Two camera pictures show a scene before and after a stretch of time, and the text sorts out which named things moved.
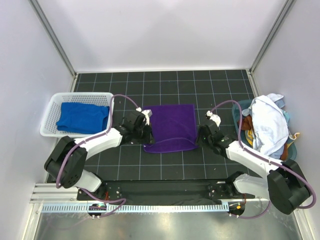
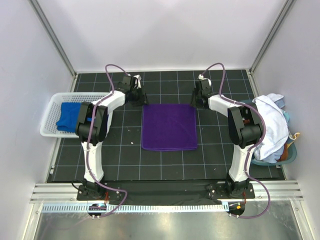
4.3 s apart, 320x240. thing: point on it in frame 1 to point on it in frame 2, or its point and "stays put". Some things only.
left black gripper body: [138, 133] to [138, 97]
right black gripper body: [206, 141] to [195, 100]
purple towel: [173, 128] stays put
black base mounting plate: [162, 190] stays put
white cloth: [270, 123] stays put
